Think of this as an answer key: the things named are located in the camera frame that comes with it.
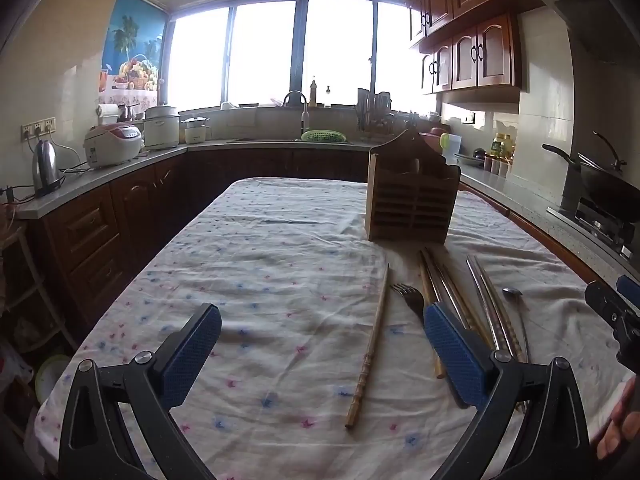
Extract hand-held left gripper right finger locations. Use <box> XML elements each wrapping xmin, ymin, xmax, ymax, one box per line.
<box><xmin>422</xmin><ymin>301</ymin><xmax>591</xmax><ymax>480</ymax></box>

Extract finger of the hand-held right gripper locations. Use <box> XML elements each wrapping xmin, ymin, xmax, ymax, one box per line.
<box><xmin>584</xmin><ymin>281</ymin><xmax>640</xmax><ymax>376</ymax></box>
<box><xmin>616</xmin><ymin>275</ymin><xmax>640</xmax><ymax>308</ymax></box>

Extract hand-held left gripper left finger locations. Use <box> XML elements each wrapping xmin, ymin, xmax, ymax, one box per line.
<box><xmin>59</xmin><ymin>302</ymin><xmax>222</xmax><ymax>480</ymax></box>

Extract steel fork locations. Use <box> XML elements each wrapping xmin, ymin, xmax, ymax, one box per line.
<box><xmin>390</xmin><ymin>283</ymin><xmax>427</xmax><ymax>326</ymax></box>

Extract steel spoon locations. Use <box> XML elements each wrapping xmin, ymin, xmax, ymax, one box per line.
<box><xmin>501</xmin><ymin>286</ymin><xmax>532</xmax><ymax>363</ymax></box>

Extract carved wooden chopstick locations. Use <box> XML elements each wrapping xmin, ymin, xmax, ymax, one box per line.
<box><xmin>344</xmin><ymin>262</ymin><xmax>391</xmax><ymax>431</ymax></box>

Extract wooden utensil holder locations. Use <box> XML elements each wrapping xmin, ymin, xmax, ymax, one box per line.
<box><xmin>365</xmin><ymin>129</ymin><xmax>462</xmax><ymax>247</ymax></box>

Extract person's right hand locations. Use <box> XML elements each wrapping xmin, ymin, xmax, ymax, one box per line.
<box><xmin>595</xmin><ymin>375</ymin><xmax>640</xmax><ymax>461</ymax></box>

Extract gas stove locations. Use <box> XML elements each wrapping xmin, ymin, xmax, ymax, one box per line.
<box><xmin>547</xmin><ymin>195</ymin><xmax>640</xmax><ymax>261</ymax></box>

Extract black wok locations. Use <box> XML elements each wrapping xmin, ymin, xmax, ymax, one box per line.
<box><xmin>542</xmin><ymin>131</ymin><xmax>640</xmax><ymax>221</ymax></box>

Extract floral white tablecloth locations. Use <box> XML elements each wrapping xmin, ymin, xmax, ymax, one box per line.
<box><xmin>35</xmin><ymin>176</ymin><xmax>636</xmax><ymax>480</ymax></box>

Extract wooden side rack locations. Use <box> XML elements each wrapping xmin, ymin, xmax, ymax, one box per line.
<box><xmin>0</xmin><ymin>220</ymin><xmax>76</xmax><ymax>361</ymax></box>

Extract seasoning jars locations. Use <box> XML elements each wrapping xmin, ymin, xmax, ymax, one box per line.
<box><xmin>482</xmin><ymin>154</ymin><xmax>511</xmax><ymax>177</ymax></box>

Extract small white electric cooker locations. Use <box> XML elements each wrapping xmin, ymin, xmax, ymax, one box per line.
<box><xmin>181</xmin><ymin>116</ymin><xmax>211</xmax><ymax>145</ymax></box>

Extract white and red rice cooker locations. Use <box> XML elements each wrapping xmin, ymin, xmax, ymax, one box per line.
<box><xmin>82</xmin><ymin>122</ymin><xmax>143</xmax><ymax>170</ymax></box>

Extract large white electric cooker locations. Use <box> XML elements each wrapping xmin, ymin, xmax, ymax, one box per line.
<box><xmin>142</xmin><ymin>105</ymin><xmax>181</xmax><ymax>151</ymax></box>

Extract steel electric kettle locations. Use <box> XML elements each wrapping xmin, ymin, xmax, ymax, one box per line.
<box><xmin>31</xmin><ymin>140</ymin><xmax>66</xmax><ymax>197</ymax></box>

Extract knife and utensil rack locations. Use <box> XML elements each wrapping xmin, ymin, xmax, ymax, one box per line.
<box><xmin>355</xmin><ymin>87</ymin><xmax>396</xmax><ymax>133</ymax></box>

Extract curved sink faucet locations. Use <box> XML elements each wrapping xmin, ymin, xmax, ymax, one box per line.
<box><xmin>283</xmin><ymin>91</ymin><xmax>311</xmax><ymax>138</ymax></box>

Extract brown wooden upper cabinets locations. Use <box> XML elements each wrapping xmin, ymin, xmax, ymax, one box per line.
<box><xmin>400</xmin><ymin>0</ymin><xmax>556</xmax><ymax>96</ymax></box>

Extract range hood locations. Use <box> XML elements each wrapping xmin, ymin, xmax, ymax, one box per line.
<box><xmin>524</xmin><ymin>0</ymin><xmax>640</xmax><ymax>66</ymax></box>

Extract kitchen window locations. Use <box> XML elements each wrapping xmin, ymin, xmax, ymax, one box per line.
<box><xmin>165</xmin><ymin>0</ymin><xmax>441</xmax><ymax>111</ymax></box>

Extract wall power socket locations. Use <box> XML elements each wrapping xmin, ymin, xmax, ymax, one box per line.
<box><xmin>21</xmin><ymin>117</ymin><xmax>57</xmax><ymax>142</ymax></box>

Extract fruit and palm wall poster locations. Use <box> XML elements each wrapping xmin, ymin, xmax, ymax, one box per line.
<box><xmin>97</xmin><ymin>0</ymin><xmax>166</xmax><ymax>106</ymax></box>

